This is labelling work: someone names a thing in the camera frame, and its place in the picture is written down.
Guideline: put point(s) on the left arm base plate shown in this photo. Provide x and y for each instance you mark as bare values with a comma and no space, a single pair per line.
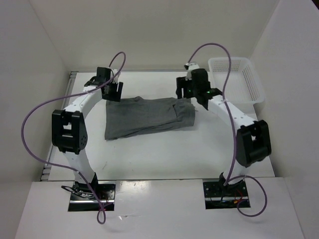
84,200

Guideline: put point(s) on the grey shorts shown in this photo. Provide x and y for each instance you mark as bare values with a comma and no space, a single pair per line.
138,116

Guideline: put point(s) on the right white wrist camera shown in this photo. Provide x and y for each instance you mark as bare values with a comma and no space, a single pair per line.
189,67

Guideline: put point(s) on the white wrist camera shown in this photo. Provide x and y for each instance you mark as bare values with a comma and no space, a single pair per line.
189,67
114,75

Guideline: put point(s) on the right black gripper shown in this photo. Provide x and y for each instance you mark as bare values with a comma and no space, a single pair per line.
182,83

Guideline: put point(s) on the white plastic basket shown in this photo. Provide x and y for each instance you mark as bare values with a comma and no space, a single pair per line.
242,82

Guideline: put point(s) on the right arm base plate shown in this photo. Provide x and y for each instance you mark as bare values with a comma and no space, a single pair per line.
217,198

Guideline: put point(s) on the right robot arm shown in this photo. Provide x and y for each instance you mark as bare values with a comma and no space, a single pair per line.
251,137

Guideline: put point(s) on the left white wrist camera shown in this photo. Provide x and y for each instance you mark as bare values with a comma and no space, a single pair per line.
114,75

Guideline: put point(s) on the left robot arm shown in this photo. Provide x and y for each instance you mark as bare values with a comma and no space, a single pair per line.
69,133

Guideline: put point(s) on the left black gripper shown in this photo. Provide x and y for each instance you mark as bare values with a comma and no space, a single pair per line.
116,96

